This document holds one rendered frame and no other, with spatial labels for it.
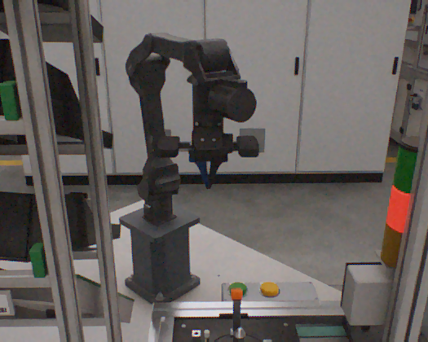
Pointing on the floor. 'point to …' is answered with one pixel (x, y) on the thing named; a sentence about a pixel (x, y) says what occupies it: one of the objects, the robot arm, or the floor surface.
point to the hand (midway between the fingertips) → (208, 172)
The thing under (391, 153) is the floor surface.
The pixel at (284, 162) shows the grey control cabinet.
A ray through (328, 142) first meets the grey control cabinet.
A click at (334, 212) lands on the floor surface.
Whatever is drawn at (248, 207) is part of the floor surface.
